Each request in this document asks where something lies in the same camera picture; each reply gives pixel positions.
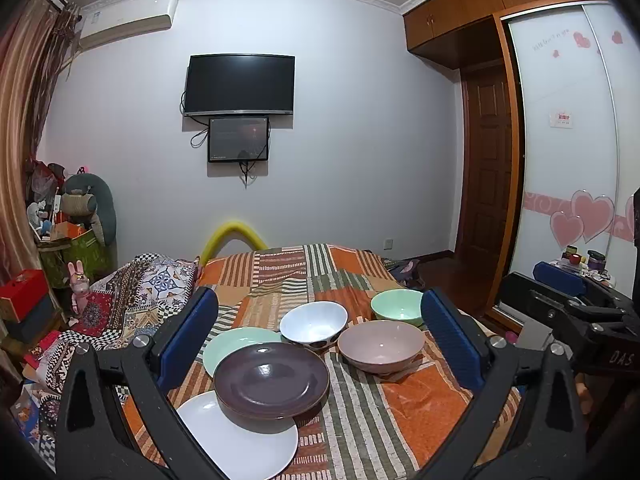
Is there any dark purple plate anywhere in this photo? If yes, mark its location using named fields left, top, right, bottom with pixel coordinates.
left=214, top=342, right=330, bottom=420

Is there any white bowl with dark spots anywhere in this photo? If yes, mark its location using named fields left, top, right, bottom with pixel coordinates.
left=280, top=301, right=348, bottom=351

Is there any pink beige bowl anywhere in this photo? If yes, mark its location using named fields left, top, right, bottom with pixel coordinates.
left=337, top=321, right=425, bottom=375

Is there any patterned geometric quilt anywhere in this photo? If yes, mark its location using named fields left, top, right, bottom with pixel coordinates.
left=12, top=252, right=200, bottom=469

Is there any dark backpack on floor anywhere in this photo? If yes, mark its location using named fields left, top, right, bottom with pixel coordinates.
left=382, top=258, right=425, bottom=290

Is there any mint green bowl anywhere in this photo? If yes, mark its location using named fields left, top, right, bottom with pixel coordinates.
left=371, top=288, right=423, bottom=326

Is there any red box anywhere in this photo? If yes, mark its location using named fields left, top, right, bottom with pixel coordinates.
left=0, top=270, right=49, bottom=323

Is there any grey plush toy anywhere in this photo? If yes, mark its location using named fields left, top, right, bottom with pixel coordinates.
left=61, top=172, right=116, bottom=247

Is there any brown wooden door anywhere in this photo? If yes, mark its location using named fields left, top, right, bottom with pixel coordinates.
left=458, top=64, right=511, bottom=314

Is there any green storage box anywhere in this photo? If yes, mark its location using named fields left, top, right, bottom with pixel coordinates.
left=37, top=230, right=114, bottom=288

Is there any orange striped patchwork blanket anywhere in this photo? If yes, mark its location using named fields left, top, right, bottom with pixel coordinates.
left=119, top=242, right=524, bottom=480

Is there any striped brown curtain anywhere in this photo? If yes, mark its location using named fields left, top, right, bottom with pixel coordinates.
left=1, top=0, right=79, bottom=283

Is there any wooden wardrobe with sliding doors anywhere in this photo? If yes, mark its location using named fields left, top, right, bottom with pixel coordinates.
left=402, top=0, right=639, bottom=316

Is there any white plate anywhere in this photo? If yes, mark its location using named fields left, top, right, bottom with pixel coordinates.
left=177, top=391, right=298, bottom=479

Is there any mint green plate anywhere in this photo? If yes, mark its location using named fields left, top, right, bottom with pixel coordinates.
left=202, top=327, right=282, bottom=377

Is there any white air conditioner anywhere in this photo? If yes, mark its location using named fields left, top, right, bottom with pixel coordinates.
left=78, top=0, right=178, bottom=51

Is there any pink rabbit toy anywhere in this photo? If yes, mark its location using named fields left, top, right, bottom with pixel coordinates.
left=67, top=260, right=90, bottom=315

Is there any small black wall monitor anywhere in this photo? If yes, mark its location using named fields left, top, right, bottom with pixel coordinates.
left=207, top=116, right=270, bottom=164

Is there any black wall television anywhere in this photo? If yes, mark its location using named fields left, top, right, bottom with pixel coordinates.
left=182, top=53, right=295, bottom=117

